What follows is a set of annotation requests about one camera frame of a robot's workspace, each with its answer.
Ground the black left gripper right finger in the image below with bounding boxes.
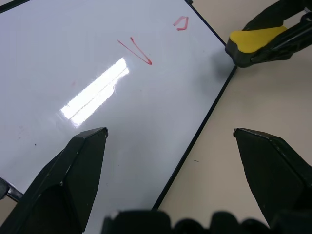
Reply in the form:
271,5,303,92
233,127,312,229

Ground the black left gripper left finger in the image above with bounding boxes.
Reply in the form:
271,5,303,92
0,127,109,234

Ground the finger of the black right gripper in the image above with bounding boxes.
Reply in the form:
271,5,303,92
250,12,312,65
243,0,308,31

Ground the yellow and black whiteboard eraser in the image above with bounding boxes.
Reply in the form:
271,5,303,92
224,25,289,69

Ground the black framed whiteboard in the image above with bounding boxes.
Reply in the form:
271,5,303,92
0,0,238,234

